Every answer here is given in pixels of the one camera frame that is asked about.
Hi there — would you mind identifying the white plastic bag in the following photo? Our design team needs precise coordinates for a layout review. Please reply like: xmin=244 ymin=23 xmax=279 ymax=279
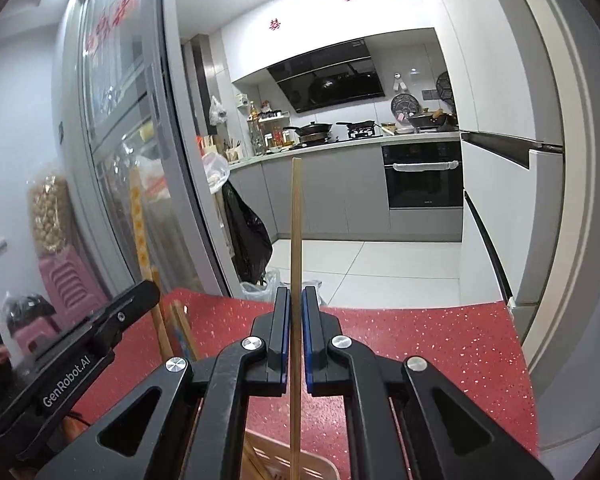
xmin=239 ymin=267 xmax=326 ymax=307

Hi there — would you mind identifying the black built-in oven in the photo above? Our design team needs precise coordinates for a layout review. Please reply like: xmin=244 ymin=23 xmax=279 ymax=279
xmin=381 ymin=141 xmax=465 ymax=210

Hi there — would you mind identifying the clear bag of round nuts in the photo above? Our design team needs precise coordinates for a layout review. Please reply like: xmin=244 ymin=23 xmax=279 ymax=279
xmin=27 ymin=172 xmax=74 ymax=256

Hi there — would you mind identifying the pale wooden chopstick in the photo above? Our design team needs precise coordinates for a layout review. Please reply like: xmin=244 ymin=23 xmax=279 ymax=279
xmin=290 ymin=157 xmax=304 ymax=480

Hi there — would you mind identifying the white refrigerator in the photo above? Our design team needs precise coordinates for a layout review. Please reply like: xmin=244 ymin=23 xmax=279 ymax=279
xmin=402 ymin=0 xmax=567 ymax=333

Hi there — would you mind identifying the round metal steamer rack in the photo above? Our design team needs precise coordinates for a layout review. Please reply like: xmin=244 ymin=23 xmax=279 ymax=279
xmin=391 ymin=92 xmax=419 ymax=121

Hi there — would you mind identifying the stack of pink stools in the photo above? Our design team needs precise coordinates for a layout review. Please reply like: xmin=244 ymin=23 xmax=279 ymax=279
xmin=39 ymin=247 xmax=108 ymax=321

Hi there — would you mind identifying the pink plastic stool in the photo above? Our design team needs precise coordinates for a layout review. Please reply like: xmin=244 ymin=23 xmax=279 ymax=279
xmin=7 ymin=317 xmax=61 ymax=357

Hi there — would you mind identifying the black wok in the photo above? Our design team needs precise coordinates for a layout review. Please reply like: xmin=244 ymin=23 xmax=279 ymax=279
xmin=284 ymin=121 xmax=334 ymax=144

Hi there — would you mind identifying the clear plastic bag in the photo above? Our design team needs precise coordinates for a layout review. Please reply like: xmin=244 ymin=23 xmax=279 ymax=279
xmin=200 ymin=152 xmax=231 ymax=194

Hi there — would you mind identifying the round dark trivet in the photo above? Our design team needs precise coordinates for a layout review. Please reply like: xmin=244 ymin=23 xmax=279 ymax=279
xmin=435 ymin=71 xmax=456 ymax=111

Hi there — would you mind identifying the countertop utensil holder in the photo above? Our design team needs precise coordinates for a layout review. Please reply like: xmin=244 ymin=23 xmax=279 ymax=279
xmin=222 ymin=137 xmax=244 ymax=164

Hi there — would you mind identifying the seasoning bottle rack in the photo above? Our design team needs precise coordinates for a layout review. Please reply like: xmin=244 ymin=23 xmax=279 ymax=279
xmin=246 ymin=101 xmax=295 ymax=154

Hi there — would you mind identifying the hanging plastic bag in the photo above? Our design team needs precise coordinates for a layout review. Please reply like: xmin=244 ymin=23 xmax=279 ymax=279
xmin=208 ymin=95 xmax=229 ymax=127

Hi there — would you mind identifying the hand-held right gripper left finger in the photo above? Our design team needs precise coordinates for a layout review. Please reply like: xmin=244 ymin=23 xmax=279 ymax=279
xmin=34 ymin=286 xmax=292 ymax=480

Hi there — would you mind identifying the black range hood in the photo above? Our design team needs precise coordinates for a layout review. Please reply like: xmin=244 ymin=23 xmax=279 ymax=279
xmin=267 ymin=37 xmax=386 ymax=114

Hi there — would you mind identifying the glass sliding door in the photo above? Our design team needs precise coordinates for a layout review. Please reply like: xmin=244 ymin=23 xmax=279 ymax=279
xmin=62 ymin=0 xmax=231 ymax=301

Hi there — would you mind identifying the dark cooking pot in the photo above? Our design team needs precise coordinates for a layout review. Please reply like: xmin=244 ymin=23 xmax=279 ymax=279
xmin=408 ymin=110 xmax=452 ymax=131

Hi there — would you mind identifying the blue patterned wooden chopstick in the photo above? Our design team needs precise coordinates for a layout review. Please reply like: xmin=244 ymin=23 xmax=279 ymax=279
xmin=177 ymin=302 xmax=202 ymax=361

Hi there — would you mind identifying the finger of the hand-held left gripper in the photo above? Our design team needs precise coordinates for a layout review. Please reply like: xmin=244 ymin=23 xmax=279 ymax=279
xmin=29 ymin=279 xmax=162 ymax=362

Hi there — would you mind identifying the beige plastic cutlery holder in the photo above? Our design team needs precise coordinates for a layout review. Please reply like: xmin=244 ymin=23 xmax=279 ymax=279
xmin=240 ymin=430 xmax=342 ymax=480

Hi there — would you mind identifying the grey kitchen cabinet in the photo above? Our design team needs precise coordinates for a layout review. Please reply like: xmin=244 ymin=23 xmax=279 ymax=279
xmin=227 ymin=135 xmax=465 ymax=243

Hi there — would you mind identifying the black trash bag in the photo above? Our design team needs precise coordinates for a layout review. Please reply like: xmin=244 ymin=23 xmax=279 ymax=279
xmin=222 ymin=180 xmax=274 ymax=284

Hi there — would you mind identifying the brown wooden chopstick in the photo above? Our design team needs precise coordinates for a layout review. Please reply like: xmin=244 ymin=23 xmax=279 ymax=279
xmin=171 ymin=301 xmax=193 ymax=361

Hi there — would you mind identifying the black plastic bag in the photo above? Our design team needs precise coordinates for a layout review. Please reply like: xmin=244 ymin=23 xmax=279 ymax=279
xmin=0 ymin=292 xmax=56 ymax=336

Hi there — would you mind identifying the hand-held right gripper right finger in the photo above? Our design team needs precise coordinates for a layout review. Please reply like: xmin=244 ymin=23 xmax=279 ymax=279
xmin=301 ymin=285 xmax=555 ymax=480

